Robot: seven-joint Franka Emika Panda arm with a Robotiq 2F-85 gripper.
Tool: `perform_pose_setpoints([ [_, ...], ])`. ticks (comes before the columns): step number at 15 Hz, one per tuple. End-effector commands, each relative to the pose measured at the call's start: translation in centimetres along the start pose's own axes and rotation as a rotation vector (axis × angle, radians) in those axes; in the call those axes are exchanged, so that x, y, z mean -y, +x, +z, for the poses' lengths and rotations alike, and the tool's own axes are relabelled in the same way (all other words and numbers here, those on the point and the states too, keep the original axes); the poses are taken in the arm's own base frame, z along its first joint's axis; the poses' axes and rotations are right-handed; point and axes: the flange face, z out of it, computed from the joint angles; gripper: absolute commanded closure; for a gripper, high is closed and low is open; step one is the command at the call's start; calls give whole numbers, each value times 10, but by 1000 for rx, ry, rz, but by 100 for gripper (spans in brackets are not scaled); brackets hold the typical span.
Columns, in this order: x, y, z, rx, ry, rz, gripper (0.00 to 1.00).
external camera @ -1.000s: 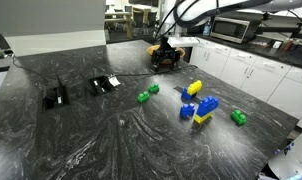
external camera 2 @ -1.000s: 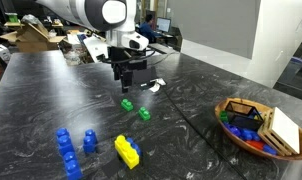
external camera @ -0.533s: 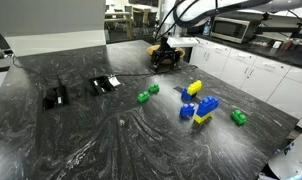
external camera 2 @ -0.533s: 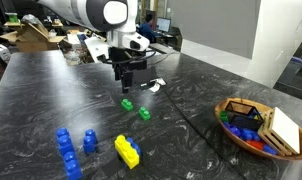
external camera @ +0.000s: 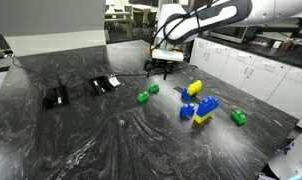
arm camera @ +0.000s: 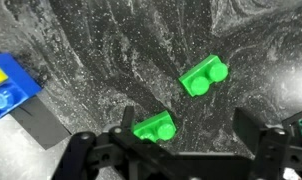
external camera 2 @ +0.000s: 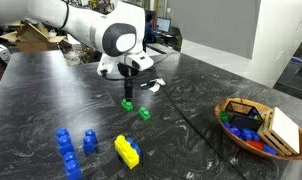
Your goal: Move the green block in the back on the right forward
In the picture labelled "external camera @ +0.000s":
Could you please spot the wooden dining table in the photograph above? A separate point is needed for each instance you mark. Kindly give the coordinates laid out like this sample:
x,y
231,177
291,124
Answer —
x,y
117,15

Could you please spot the small blue toy block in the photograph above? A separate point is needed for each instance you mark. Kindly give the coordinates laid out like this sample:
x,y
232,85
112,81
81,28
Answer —
x,y
187,110

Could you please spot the black kitchen countertop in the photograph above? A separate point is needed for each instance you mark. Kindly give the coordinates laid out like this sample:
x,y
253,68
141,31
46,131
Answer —
x,y
257,50

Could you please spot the white paper tag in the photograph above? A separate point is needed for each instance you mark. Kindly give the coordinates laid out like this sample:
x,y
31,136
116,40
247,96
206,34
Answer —
x,y
114,81

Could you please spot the white base cabinets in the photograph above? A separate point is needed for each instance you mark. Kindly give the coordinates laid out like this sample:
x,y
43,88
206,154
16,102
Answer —
x,y
231,66

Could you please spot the dark dining chair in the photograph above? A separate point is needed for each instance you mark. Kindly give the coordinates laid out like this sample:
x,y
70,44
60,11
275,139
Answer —
x,y
142,16

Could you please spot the small green toy block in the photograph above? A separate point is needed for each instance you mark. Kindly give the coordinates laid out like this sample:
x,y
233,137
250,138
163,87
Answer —
x,y
143,97
239,117
154,88

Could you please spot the brown counter bottles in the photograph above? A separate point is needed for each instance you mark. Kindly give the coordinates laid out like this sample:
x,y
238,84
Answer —
x,y
288,44

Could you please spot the wooden bowl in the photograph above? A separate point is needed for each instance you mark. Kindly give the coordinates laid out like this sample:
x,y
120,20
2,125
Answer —
x,y
150,50

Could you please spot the long blue toy block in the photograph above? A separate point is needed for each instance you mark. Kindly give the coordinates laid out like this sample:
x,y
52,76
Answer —
x,y
207,106

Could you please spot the silver microwave oven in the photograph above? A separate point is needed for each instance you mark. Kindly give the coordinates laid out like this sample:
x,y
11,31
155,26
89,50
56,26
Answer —
x,y
231,34

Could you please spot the yellow toy block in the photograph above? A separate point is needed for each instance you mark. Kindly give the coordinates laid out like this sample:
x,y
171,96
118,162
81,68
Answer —
x,y
194,87

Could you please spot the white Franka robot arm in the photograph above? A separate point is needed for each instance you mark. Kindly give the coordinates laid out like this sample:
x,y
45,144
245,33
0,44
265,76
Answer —
x,y
257,10

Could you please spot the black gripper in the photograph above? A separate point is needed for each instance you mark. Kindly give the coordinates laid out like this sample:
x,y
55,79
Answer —
x,y
159,64

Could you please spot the small white counter container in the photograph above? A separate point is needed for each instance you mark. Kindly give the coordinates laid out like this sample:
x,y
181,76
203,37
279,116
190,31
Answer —
x,y
277,44

